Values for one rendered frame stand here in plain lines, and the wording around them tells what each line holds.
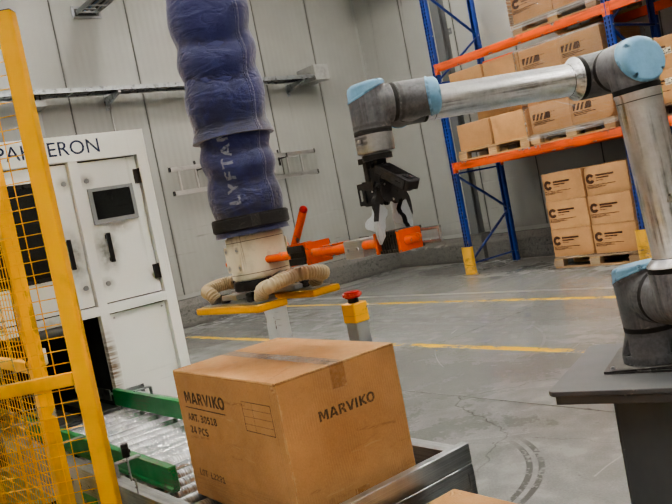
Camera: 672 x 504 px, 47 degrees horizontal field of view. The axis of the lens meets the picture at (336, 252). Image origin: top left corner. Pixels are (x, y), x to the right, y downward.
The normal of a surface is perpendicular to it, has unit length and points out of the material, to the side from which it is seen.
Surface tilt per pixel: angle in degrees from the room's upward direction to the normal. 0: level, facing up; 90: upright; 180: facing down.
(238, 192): 74
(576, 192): 92
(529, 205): 90
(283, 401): 90
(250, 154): 70
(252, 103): 98
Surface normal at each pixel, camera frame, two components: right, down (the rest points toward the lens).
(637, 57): 0.18, -0.12
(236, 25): 0.81, 0.12
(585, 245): -0.73, 0.20
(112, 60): 0.61, -0.07
